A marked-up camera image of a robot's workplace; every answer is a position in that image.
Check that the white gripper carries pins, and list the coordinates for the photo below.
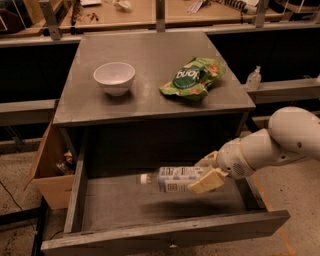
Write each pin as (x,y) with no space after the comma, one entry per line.
(231,159)

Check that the crumpled white paper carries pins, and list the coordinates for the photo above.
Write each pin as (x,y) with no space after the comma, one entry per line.
(122,5)

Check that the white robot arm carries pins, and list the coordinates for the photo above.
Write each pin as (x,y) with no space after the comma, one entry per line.
(292,134)

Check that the wooden background table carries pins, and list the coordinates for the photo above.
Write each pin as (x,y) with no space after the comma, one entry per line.
(21,18)

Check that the clear sanitizer pump bottle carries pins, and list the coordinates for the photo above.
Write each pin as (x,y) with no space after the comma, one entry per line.
(254,79)

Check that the green chip bag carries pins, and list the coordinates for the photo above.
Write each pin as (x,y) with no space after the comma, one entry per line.
(193,80)

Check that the brown cardboard box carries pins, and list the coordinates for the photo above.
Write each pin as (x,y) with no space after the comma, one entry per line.
(52,184)

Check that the grey wooden cabinet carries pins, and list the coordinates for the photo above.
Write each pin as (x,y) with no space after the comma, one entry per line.
(156,57)

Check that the open grey top drawer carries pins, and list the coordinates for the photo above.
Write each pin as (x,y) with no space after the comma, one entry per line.
(111,214)

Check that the white ceramic bowl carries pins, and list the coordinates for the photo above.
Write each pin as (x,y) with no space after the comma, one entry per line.
(115,78)

